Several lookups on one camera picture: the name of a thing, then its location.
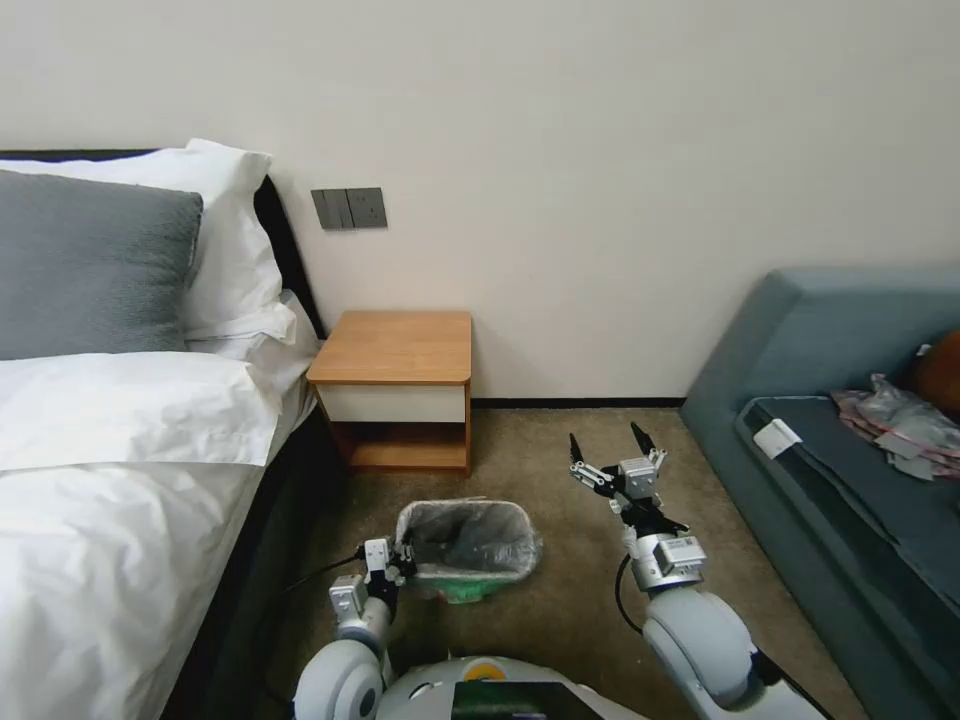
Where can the white nightstand drawer front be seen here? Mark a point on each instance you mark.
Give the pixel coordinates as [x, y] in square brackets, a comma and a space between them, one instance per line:
[390, 403]

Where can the wooden nightstand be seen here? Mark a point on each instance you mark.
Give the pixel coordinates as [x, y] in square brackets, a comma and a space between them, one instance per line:
[397, 349]

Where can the white robot front shell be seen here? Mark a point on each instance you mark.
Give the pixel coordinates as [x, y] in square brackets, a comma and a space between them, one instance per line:
[450, 690]

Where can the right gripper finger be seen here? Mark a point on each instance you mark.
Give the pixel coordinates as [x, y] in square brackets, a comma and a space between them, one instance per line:
[592, 476]
[643, 444]

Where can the brown round cushion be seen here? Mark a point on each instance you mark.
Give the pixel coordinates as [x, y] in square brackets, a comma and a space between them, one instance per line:
[941, 375]

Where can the black baseboard strip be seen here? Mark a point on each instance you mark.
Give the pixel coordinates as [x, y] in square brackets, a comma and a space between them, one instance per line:
[577, 402]

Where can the white duvet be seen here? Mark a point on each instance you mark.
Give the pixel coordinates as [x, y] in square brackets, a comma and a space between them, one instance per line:
[97, 585]

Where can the grey textured pillow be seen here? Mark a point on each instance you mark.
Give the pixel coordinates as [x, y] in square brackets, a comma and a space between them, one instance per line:
[90, 270]

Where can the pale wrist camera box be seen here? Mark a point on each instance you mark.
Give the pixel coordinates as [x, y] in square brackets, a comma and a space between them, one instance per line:
[638, 476]
[378, 554]

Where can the blue-grey sofa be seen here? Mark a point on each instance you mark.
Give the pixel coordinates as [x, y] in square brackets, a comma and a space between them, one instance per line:
[780, 345]

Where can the grey folded plastic bag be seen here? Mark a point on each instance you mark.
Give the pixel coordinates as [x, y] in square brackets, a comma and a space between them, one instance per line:
[907, 459]

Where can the flat white pillow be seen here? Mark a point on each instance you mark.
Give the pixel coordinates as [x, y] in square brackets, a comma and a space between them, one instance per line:
[127, 409]

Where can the grey wall socket plate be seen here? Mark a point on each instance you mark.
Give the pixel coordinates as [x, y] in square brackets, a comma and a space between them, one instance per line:
[367, 205]

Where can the white sofa tag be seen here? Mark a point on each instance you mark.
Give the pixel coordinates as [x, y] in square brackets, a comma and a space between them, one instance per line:
[776, 436]

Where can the blue-grey sofa seat cushion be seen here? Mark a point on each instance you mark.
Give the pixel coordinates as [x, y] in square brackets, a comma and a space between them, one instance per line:
[840, 480]

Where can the translucent grey garbage bag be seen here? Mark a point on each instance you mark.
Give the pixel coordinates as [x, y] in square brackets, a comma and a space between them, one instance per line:
[480, 551]

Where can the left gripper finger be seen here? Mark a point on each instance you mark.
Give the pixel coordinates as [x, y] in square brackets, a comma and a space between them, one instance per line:
[403, 553]
[405, 573]

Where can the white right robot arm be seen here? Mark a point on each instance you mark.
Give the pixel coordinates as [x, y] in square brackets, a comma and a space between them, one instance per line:
[690, 630]

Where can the grey wall switch plate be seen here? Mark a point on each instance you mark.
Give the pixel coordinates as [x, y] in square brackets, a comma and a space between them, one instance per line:
[330, 208]

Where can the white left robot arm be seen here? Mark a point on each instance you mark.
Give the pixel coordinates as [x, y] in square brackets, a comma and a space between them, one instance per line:
[352, 660]

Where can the small plastic trash can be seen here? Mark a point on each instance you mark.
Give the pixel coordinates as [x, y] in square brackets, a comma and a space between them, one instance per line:
[461, 595]

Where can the dark bed frame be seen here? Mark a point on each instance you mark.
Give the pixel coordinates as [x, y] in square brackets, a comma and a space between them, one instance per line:
[255, 585]

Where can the crumpled clear plastic bags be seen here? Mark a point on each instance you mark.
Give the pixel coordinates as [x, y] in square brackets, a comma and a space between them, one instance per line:
[892, 412]

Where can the large white pillow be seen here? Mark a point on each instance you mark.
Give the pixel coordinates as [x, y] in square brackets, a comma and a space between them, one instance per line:
[232, 247]

